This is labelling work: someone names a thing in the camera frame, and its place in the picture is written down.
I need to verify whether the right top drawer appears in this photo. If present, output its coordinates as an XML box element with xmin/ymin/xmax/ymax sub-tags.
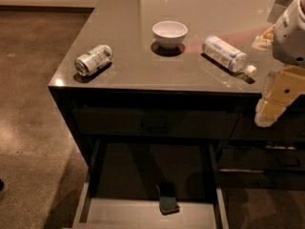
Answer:
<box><xmin>231</xmin><ymin>108</ymin><xmax>305</xmax><ymax>143</ymax></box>

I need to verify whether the dark counter cabinet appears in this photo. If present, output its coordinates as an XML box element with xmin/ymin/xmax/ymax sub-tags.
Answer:
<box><xmin>47</xmin><ymin>0</ymin><xmax>305</xmax><ymax>229</ymax></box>

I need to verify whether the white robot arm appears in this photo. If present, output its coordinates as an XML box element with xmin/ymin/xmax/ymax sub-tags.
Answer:
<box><xmin>253</xmin><ymin>0</ymin><xmax>305</xmax><ymax>127</ymax></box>

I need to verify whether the silver green soda can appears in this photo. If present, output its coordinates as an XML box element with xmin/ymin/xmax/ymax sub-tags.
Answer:
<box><xmin>74</xmin><ymin>45</ymin><xmax>113</xmax><ymax>77</ymax></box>

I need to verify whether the clear plastic water bottle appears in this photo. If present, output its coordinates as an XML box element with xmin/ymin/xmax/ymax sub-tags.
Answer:
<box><xmin>202</xmin><ymin>35</ymin><xmax>257</xmax><ymax>77</ymax></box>

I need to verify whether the open middle drawer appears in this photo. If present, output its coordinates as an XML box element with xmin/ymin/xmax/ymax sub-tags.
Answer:
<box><xmin>72</xmin><ymin>141</ymin><xmax>229</xmax><ymax>229</ymax></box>

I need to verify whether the closed top drawer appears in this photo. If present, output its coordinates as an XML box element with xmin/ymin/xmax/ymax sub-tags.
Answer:
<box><xmin>71</xmin><ymin>107</ymin><xmax>238</xmax><ymax>139</ymax></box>

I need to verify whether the white ceramic bowl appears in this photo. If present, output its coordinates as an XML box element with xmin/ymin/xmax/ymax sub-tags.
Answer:
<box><xmin>152</xmin><ymin>21</ymin><xmax>188</xmax><ymax>50</ymax></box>

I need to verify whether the right middle drawer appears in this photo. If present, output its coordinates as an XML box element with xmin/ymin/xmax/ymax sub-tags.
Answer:
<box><xmin>217</xmin><ymin>147</ymin><xmax>305</xmax><ymax>172</ymax></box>

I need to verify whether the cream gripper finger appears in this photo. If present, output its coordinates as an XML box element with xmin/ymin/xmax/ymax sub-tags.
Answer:
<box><xmin>254</xmin><ymin>65</ymin><xmax>305</xmax><ymax>128</ymax></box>

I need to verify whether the green yellow sponge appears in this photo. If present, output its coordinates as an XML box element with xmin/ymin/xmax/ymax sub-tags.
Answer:
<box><xmin>156</xmin><ymin>182</ymin><xmax>179</xmax><ymax>216</ymax></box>

